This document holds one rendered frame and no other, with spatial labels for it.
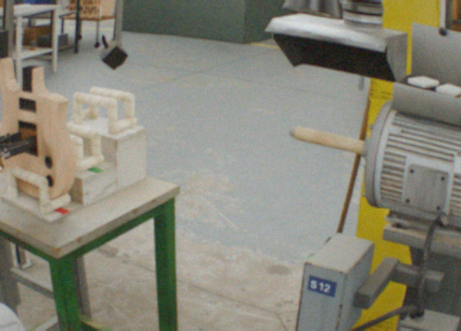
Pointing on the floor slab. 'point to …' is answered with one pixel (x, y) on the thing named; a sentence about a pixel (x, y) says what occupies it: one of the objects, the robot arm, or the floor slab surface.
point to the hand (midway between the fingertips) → (26, 138)
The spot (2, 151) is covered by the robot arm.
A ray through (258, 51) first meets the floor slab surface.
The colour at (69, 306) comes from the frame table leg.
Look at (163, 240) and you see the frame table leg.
